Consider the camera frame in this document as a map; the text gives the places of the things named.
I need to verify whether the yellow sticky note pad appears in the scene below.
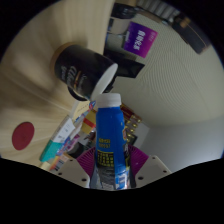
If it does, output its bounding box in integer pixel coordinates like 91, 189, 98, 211
71, 99, 91, 121

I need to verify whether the black mug white inside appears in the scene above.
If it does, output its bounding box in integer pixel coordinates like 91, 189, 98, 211
54, 43, 119, 102

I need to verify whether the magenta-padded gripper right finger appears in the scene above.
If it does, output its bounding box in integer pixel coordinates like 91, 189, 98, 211
127, 143, 173, 189

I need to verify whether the flat round red coaster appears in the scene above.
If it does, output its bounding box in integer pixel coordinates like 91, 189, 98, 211
11, 121, 36, 151

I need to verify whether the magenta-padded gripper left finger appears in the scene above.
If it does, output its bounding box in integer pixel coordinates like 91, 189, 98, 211
49, 147, 98, 190

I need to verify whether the purple sign board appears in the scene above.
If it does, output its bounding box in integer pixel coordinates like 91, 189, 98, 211
123, 21, 159, 59

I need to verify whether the blue drink bottle white cap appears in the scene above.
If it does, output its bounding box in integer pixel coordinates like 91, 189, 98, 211
89, 93, 132, 191

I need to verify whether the black hard case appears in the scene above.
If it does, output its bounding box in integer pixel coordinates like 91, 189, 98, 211
171, 13, 212, 55

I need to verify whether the black bag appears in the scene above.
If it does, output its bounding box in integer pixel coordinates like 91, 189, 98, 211
111, 3, 138, 20

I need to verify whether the white paper sheet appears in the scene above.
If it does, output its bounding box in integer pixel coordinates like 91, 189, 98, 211
49, 114, 76, 145

